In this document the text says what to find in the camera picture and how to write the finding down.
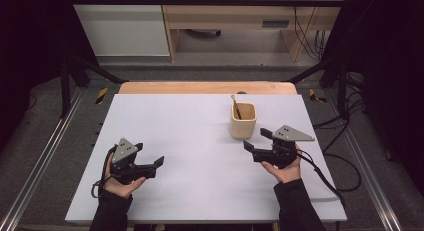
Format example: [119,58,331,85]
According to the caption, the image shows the black curtain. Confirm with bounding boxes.
[0,0,98,155]
[321,0,424,194]

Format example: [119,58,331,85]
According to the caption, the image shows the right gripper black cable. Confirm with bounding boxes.
[295,148,363,207]

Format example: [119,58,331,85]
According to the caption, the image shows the beige square cup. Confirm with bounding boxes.
[228,101,258,141]

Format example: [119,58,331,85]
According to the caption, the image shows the person's right hand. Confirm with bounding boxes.
[260,144,303,185]

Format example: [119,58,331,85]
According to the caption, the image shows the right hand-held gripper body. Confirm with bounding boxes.
[266,124,316,170]

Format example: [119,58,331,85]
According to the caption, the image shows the black metal stand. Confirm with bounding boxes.
[287,55,352,121]
[59,54,130,119]

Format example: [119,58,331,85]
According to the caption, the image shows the yellow black tape mark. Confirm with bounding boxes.
[95,87,110,106]

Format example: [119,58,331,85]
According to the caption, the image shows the aluminium rail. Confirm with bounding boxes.
[0,87,85,231]
[323,90,405,231]

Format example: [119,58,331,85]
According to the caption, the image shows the person's left hand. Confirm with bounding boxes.
[103,153,148,200]

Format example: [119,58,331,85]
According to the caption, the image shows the yellow clamp right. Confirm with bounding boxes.
[308,88,328,104]

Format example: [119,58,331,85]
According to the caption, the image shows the white cabinet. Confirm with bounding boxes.
[66,0,171,57]

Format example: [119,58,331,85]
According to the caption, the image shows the wooden table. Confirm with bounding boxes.
[118,80,299,96]

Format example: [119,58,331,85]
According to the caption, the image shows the white board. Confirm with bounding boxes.
[64,93,348,224]

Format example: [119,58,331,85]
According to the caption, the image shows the wooden-handled paintbrush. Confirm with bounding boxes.
[230,94,243,121]

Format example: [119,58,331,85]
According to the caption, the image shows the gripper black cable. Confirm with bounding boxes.
[295,148,363,207]
[90,145,117,199]

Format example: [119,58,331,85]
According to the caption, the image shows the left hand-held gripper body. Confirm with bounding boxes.
[109,137,149,186]

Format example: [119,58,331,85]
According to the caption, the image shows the black horizontal frame bar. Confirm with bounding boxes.
[65,0,348,8]

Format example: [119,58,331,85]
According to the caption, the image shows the hanging black cables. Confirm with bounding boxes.
[289,0,330,61]

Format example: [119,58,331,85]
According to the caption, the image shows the black floor cables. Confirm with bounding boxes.
[312,71,367,154]

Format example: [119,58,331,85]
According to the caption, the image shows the wooden desk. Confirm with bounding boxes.
[159,0,347,63]

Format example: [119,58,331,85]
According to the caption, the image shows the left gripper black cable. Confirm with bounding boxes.
[90,145,117,199]

